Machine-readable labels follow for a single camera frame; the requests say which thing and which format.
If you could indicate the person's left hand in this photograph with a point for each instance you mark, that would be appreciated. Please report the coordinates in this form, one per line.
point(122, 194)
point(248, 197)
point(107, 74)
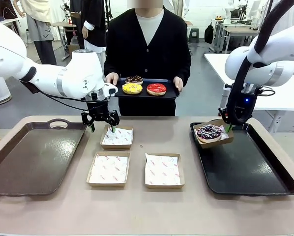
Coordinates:
point(179, 82)

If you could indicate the grey metal frame table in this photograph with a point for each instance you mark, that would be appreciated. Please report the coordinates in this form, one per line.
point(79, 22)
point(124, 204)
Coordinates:
point(238, 29)

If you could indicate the yellow sprinkled donut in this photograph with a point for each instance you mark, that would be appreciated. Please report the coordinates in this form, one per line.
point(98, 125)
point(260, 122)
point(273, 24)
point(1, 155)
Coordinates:
point(127, 89)

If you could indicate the wooden workbench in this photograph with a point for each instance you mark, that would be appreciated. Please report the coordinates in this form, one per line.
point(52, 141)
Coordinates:
point(63, 23)

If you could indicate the brown cardboard carton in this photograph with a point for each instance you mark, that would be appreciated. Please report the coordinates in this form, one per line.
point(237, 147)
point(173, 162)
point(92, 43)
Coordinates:
point(73, 46)

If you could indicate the brown cardboard food box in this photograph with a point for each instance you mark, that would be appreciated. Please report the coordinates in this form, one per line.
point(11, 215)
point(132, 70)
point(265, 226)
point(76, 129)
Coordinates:
point(215, 143)
point(106, 185)
point(115, 146)
point(164, 186)

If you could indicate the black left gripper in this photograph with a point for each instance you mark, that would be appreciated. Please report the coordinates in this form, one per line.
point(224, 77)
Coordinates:
point(97, 109)

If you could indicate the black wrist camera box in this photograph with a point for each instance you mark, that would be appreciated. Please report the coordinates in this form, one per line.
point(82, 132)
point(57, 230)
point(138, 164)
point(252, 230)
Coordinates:
point(95, 96)

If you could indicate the person's left forearm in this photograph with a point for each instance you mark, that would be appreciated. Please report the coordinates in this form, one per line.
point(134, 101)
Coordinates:
point(184, 66)

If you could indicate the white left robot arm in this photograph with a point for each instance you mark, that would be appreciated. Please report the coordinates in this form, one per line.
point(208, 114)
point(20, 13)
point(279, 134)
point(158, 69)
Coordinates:
point(75, 73)

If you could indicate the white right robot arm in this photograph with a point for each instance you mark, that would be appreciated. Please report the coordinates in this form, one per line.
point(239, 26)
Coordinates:
point(265, 71)

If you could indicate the grey plastic stool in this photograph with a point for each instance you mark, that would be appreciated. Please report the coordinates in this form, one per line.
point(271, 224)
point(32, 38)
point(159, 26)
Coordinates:
point(193, 30)

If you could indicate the white red-printed paper liner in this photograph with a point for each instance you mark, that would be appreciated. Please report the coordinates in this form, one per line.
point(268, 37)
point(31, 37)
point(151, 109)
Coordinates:
point(122, 137)
point(225, 134)
point(107, 169)
point(161, 169)

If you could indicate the large white table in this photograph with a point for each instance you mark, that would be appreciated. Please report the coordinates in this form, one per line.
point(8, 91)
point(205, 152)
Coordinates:
point(284, 98)

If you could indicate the black plastic serving tray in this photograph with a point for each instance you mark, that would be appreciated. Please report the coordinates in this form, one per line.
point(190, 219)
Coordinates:
point(247, 167)

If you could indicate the black tray with donuts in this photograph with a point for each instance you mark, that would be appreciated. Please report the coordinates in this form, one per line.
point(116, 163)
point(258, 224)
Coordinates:
point(170, 91)

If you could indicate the black backpack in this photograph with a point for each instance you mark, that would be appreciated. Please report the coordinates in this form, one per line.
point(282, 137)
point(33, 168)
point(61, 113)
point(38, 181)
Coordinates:
point(209, 34)

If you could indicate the white desk with dark panel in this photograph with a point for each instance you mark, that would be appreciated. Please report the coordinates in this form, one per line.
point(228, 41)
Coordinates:
point(10, 21)

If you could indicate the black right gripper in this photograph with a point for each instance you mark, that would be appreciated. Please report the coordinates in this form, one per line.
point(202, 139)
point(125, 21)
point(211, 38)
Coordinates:
point(247, 104)

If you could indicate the white monitor back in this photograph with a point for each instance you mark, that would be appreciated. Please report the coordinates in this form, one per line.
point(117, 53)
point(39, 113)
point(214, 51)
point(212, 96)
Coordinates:
point(255, 7)

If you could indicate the purple glazed drizzled donut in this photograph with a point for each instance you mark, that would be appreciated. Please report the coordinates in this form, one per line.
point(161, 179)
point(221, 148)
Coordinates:
point(206, 137)

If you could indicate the person's right hand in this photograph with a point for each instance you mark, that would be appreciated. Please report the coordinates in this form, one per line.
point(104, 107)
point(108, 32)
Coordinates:
point(112, 78)

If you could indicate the person's right forearm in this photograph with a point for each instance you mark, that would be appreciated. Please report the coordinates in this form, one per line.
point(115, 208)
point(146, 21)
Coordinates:
point(111, 64)

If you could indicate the chocolate sprinkled donut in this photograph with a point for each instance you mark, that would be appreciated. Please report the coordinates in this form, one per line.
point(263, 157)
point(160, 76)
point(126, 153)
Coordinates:
point(130, 79)

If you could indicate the brown plastic serving tray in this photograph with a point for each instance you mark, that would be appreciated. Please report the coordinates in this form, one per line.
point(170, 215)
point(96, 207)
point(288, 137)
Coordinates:
point(34, 159)

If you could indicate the red glazed donut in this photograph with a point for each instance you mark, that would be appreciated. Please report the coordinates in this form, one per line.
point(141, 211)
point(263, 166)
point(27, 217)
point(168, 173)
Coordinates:
point(152, 89)

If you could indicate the mannequin in cream top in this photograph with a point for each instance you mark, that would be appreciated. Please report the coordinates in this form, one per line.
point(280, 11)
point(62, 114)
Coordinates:
point(38, 29)

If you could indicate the beige hanging coat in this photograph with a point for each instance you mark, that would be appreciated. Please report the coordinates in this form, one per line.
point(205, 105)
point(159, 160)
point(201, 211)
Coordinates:
point(177, 7)

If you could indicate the person in black cardigan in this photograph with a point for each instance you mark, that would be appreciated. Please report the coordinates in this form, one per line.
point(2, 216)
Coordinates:
point(161, 49)

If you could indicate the small white background robot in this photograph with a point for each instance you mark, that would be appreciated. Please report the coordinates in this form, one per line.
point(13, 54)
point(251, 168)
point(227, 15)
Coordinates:
point(229, 12)

